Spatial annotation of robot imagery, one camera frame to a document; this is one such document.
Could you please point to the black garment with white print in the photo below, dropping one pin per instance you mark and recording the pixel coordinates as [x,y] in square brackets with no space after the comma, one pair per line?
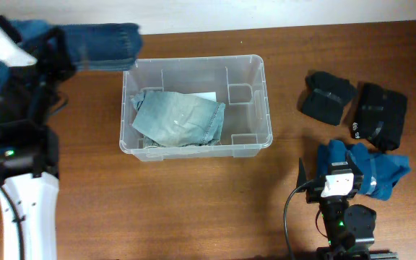
[379,117]

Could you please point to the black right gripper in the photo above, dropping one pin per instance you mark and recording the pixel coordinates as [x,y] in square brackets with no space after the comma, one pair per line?
[357,179]

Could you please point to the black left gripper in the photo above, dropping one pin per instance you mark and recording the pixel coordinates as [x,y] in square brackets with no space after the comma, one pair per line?
[58,62]

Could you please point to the light blue jeans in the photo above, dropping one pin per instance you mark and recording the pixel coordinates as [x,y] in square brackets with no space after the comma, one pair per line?
[173,119]

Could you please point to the white label in bin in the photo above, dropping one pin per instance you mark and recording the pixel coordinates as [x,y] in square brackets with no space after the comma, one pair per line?
[206,95]

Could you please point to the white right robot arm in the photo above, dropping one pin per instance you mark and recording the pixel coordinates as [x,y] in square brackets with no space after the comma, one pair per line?
[349,228]

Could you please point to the blue garment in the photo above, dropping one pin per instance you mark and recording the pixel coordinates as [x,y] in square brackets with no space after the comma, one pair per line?
[381,172]

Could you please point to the dark blue jeans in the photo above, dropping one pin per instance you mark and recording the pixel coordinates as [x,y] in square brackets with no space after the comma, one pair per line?
[100,47]

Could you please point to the clear plastic storage bin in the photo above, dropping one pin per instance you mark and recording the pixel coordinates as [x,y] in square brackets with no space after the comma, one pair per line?
[239,83]

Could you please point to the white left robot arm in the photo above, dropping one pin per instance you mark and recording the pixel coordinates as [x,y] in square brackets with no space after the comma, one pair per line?
[29,186]

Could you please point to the small black garment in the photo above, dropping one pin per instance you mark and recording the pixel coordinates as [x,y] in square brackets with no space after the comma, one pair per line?
[328,97]

